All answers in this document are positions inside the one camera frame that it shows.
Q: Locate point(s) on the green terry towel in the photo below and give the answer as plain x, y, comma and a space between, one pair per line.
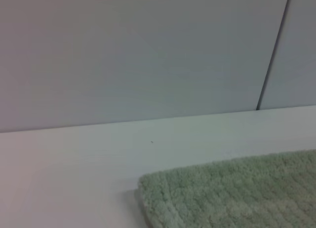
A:
234, 193

